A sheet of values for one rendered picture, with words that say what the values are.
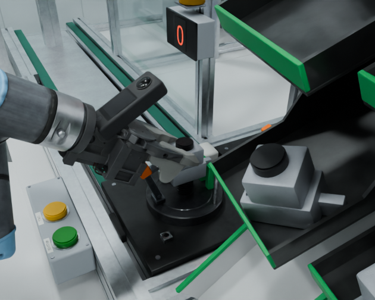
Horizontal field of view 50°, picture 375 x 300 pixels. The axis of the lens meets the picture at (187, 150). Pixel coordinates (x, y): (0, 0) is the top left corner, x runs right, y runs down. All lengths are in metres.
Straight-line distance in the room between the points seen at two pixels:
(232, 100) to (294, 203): 0.99
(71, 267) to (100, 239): 0.06
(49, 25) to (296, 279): 1.34
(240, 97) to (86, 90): 0.49
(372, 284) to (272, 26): 0.19
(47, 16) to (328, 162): 1.34
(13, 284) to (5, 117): 0.39
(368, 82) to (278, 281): 0.31
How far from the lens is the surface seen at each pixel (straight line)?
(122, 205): 0.73
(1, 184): 0.58
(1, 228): 0.57
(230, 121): 1.18
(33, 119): 0.51
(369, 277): 0.28
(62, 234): 0.70
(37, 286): 0.79
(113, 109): 0.57
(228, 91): 1.35
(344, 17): 0.31
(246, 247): 0.52
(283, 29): 0.32
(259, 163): 0.32
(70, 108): 0.53
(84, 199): 0.78
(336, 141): 0.42
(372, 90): 0.24
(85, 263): 0.71
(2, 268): 0.84
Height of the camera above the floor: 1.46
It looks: 35 degrees down
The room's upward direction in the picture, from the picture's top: straight up
